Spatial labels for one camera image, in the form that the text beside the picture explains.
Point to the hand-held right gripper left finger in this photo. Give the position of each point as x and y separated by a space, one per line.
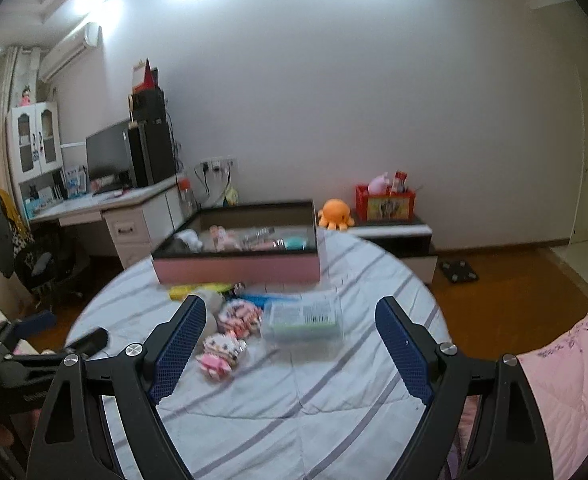
178 350

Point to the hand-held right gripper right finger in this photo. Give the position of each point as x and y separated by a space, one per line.
404 350

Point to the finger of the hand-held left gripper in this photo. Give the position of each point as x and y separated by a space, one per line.
91 341
33 323

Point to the pink white brick figure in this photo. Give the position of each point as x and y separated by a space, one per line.
239 317
221 352

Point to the beige egg-shaped toy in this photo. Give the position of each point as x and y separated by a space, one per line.
213 302

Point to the pink storage box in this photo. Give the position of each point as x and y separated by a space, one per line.
233 270

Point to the clear plastic box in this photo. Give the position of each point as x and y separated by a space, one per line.
299 320

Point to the small white gadget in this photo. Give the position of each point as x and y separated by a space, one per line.
188 239

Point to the pink piglet figure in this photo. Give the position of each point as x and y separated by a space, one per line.
221 235

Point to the teal ball capsule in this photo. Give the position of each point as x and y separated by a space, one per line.
296 243

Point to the yellow highlighter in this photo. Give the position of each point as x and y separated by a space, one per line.
193 290

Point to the black white low cabinet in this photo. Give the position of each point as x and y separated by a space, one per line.
404 260

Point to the blue highlighter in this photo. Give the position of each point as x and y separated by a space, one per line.
259 300

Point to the black bathroom scale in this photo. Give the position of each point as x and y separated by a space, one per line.
459 271

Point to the yellow black printed garment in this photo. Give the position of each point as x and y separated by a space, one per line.
3 230

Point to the white desk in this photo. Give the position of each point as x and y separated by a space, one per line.
133 230

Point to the red storage crate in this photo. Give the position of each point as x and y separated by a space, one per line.
384 207

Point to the blue white packet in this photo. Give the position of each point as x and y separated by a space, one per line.
76 180

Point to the red capped bottle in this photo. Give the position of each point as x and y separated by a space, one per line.
188 197

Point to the orange octopus plush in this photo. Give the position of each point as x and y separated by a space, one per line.
336 212

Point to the pale yellow pouch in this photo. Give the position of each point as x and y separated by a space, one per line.
230 195

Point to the pink quilt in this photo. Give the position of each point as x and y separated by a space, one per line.
564 385

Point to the pink plush toy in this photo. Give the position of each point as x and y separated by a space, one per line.
379 183

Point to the red white packet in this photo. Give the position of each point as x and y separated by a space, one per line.
400 180

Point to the black computer monitor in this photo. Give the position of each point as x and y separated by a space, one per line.
106 152

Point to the black computer tower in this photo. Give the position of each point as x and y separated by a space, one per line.
153 152

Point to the white hutch cabinet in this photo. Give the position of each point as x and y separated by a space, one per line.
33 108

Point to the pink doll figure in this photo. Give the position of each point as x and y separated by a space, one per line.
25 96

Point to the small beige round ornament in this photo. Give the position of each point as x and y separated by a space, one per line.
132 102

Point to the black speaker box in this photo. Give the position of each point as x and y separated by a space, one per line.
149 106

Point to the white door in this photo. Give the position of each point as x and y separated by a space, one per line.
586 185

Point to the red white box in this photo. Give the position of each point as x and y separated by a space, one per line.
143 77

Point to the white air conditioner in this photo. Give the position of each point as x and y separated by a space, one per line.
68 52

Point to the white wall outlet strip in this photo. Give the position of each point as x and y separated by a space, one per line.
218 162

